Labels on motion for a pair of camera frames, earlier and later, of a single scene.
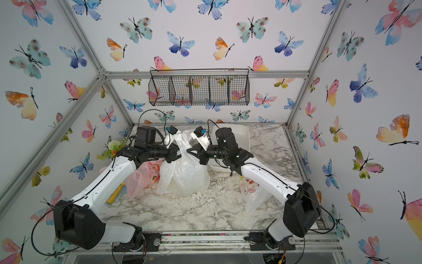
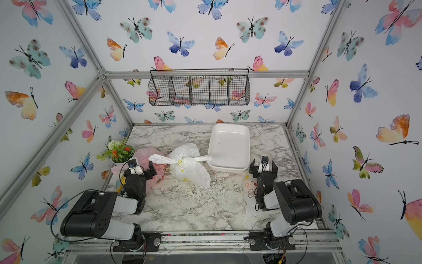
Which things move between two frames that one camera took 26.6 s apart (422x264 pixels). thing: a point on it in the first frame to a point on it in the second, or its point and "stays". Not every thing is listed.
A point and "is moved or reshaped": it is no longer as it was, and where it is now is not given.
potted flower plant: [112, 148] stays
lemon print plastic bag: [185, 175] is moved or reshaped
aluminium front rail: [328, 241] stays
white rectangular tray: [242, 134] stays
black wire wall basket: [199, 87] stays
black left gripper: [172, 154] to [153, 171]
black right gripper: [202, 153] to [254, 170]
